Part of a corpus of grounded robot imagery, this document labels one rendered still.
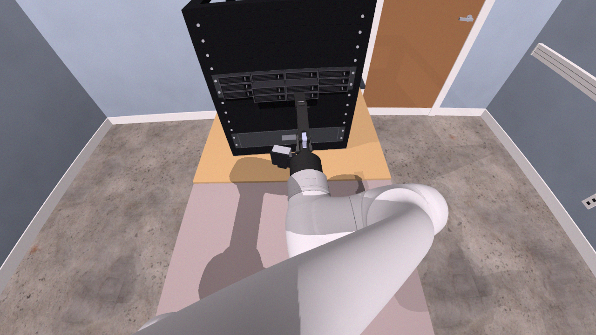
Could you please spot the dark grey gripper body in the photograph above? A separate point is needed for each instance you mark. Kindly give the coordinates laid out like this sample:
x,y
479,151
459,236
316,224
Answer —
x,y
305,160

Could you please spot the tan wooden board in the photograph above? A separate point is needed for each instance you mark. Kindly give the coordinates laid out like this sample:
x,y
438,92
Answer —
x,y
361,160

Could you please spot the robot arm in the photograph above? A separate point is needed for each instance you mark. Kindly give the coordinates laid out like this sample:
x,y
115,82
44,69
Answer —
x,y
341,272

